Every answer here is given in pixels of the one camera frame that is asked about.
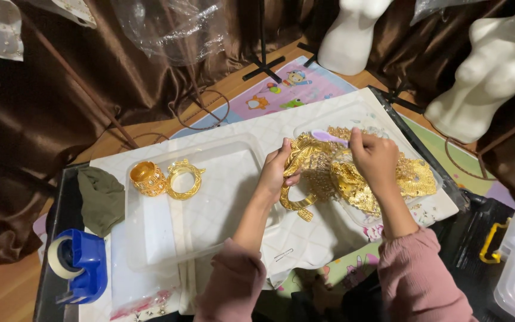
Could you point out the colourful cartoon play mat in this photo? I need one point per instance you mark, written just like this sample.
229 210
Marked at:
284 87

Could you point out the person's left hand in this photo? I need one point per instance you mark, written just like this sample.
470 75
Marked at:
271 176

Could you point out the white quilted cloth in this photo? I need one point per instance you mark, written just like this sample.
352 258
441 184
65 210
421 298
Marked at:
248 127

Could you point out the yellow box latch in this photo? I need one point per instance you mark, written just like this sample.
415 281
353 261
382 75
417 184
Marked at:
487 248

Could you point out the pile of gold jewelry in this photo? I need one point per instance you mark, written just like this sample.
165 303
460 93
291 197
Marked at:
414 176

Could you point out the person's right fingers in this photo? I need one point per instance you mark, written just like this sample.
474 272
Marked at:
356 137

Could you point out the purple toothbrush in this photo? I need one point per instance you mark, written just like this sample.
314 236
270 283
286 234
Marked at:
327 136

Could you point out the ornate open gold bangle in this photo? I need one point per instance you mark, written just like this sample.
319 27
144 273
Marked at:
175 176

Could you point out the black table frame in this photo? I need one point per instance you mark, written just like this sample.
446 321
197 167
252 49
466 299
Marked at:
61 214

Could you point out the blue tape dispenser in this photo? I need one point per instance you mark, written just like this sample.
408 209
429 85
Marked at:
87 264

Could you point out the wide gold bangle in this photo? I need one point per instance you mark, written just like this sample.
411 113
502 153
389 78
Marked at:
148 179

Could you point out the large white mannequin torso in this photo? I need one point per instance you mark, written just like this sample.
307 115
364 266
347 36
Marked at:
490 76

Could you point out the black cross-base stand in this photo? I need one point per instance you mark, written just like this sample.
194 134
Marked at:
403 100
263 58

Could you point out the person's right hand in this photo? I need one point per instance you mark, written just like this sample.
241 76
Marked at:
376 161

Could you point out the clear plastic jewelry tray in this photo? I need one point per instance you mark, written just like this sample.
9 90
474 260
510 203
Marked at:
315 127

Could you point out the empty clear plastic tray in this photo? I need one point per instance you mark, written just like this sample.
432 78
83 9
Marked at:
221 196

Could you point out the clear bag with pink print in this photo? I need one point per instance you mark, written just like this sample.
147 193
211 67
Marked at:
137 286

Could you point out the gold filigree belt ornament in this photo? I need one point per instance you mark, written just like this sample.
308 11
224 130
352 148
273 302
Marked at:
309 167

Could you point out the small white mannequin torso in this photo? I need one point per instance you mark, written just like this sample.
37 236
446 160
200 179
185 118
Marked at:
351 40

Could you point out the olive green cloth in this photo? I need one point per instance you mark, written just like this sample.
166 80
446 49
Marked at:
101 201

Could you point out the pink long-sleeved top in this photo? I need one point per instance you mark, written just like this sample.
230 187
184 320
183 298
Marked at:
411 277

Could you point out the clear plastic sheet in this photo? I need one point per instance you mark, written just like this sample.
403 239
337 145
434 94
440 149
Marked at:
172 31

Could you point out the brown satin curtain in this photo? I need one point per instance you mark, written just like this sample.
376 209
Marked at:
38 125

